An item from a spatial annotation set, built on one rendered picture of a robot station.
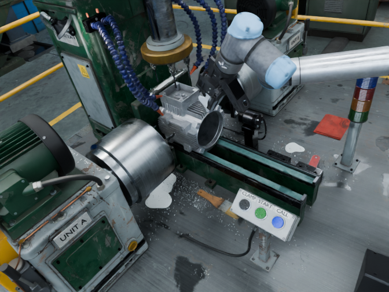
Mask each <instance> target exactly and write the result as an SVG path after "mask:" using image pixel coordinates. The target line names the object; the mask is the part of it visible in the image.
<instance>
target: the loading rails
mask: <svg viewBox="0 0 389 292"><path fill-rule="evenodd" d="M168 144H169V146H172V147H174V150H175V154H176V157H177V162H178V164H179V165H178V166H177V167H176V170H177V171H178V172H180V173H182V174H184V172H186V171H187V169H188V170H190V171H192V172H194V173H196V174H198V175H200V176H202V177H204V178H206V179H207V181H206V182H205V183H204V185H205V186H206V187H209V188H210V189H213V188H214V187H215V186H216V185H219V186H221V187H223V188H225V189H227V190H228V191H230V192H232V193H234V194H237V193H238V191H239V189H240V188H242V189H244V190H246V191H249V192H251V193H253V194H255V195H257V196H259V197H261V198H263V199H265V200H267V201H269V202H271V203H273V204H275V205H277V206H279V207H281V208H283V209H285V210H287V211H289V212H291V213H293V214H295V215H297V216H299V217H300V220H299V222H298V225H297V226H299V224H300V223H301V222H302V220H303V219H304V211H305V207H306V204H307V205H309V206H312V205H313V204H314V202H315V200H316V199H317V193H318V187H319V183H320V177H321V176H320V175H318V174H315V173H313V172H310V171H308V170H305V169H303V168H301V167H298V166H295V165H293V164H291V163H288V162H286V161H283V160H281V159H278V158H276V157H273V156H271V155H268V154H266V153H264V152H261V151H258V150H256V149H253V148H251V147H249V146H246V145H244V144H241V143H238V142H236V141H234V140H231V139H229V138H227V137H224V136H219V139H218V142H217V143H216V145H214V147H213V148H212V149H210V150H208V151H207V152H206V151H204V153H203V154H201V153H198V152H195V151H193V150H192V151H191V152H188V151H186V150H184V145H182V144H178V143H176V142H173V143H170V142H168Z"/></svg>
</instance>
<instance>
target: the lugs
mask: <svg viewBox="0 0 389 292"><path fill-rule="evenodd" d="M159 109H160V110H161V112H162V113H163V115H164V114H165V112H166V109H165V108H163V107H160V108H159ZM215 109H216V110H218V111H220V110H221V106H220V105H218V106H217V107H216V108H215ZM199 126H200V123H199V122H196V121H193V123H192V125H191V127H193V128H195V129H199ZM223 133H224V131H223V130H222V132H221V135H220V136H223ZM204 150H205V149H202V148H199V149H197V150H196V152H198V153H201V154H203V153H204Z"/></svg>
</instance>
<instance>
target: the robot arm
mask: <svg viewBox="0 0 389 292"><path fill-rule="evenodd" d="M262 30H263V23H262V22H261V21H260V18H259V17H258V16H256V15H254V14H252V13H249V12H241V13H239V14H237V15H236V16H235V17H234V19H233V21H232V23H231V25H230V26H229V28H228V29H227V34H226V36H225V38H224V40H223V43H222V45H221V48H220V50H219V52H216V53H215V54H214V55H213V56H211V57H210V58H209V60H208V61H209V62H210V64H209V66H208V68H207V69H206V70H204V72H202V73H201V74H200V76H199V78H198V80H197V83H196V86H197V87H198V88H199V89H200V90H201V91H202V92H203V93H204V94H206V96H205V97H203V96H199V100H200V102H201V103H202V104H203V105H204V106H205V108H206V111H207V112H208V113H210V112H212V111H213V110H214V109H215V108H216V107H217V106H218V104H219V103H220V102H221V101H222V99H223V98H224V97H225V95H227V96H228V98H229V100H230V101H231V103H232V104H233V106H234V108H235V110H236V111H237V113H242V112H245V111H246V110H247V109H248V108H249V107H250V106H251V102H250V101H249V99H248V97H247V95H246V94H245V92H244V90H243V88H242V87H241V85H240V83H239V81H238V80H237V78H236V75H237V73H238V72H239V71H240V70H241V68H242V66H243V64H244V63H246V65H247V66H249V67H250V68H251V69H252V70H253V71H255V72H256V73H257V76H258V81H259V83H260V84H261V85H262V86H263V87H265V88H266V89H270V90H273V89H279V88H281V87H283V86H293V85H304V84H311V83H321V82H333V81H344V80H350V79H361V78H373V77H378V76H389V46H383V47H378V48H369V49H360V50H351V51H345V52H336V53H327V54H318V55H313V56H304V57H295V58H289V57H288V56H286V55H285V54H284V53H283V52H281V51H280V50H279V49H277V48H276V47H275V46H274V45H273V44H271V43H270V42H269V41H268V40H267V39H266V38H265V37H264V36H263V35H261V34H262ZM199 80H200V82H199ZM198 83H199V84H198Z"/></svg>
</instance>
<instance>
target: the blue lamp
mask: <svg viewBox="0 0 389 292"><path fill-rule="evenodd" d="M378 78H379V76H378V77H373V78H361V79H357V81H356V85H357V86H358V87H360V88H363V89H372V88H374V87H376V85H377V81H378Z"/></svg>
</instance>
